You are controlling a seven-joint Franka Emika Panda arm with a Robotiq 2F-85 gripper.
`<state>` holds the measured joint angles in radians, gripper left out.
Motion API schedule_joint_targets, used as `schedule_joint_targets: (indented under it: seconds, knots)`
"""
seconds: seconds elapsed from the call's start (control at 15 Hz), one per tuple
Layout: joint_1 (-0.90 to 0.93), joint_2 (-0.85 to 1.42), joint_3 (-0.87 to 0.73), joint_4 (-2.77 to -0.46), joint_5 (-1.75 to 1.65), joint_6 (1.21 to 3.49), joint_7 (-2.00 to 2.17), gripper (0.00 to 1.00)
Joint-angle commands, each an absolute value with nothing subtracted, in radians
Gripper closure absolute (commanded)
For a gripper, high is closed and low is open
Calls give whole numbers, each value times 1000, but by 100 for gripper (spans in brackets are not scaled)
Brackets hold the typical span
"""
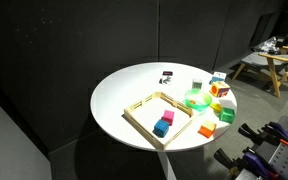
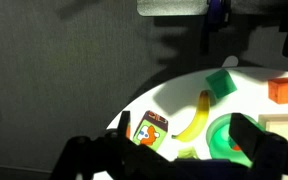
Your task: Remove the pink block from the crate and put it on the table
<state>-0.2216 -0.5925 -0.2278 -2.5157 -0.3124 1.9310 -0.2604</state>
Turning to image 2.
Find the yellow banana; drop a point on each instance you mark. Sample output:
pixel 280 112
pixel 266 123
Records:
pixel 199 116

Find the small orange toy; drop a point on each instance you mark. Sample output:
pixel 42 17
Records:
pixel 236 147

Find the small yellow-green block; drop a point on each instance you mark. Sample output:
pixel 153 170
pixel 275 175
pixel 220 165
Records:
pixel 188 152

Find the wooden crate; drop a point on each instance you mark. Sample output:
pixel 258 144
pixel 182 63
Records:
pixel 284 122

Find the colourful picture cube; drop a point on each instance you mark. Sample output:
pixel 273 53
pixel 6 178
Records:
pixel 150 130

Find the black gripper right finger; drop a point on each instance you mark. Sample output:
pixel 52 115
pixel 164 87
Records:
pixel 245 131

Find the green plastic bowl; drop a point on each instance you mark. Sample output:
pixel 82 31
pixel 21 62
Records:
pixel 220 140

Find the orange block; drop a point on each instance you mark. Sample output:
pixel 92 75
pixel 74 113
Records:
pixel 285 90

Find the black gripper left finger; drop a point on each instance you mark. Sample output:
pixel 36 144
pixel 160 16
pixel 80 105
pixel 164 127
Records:
pixel 124 124

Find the green block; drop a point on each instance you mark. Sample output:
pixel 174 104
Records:
pixel 221 83

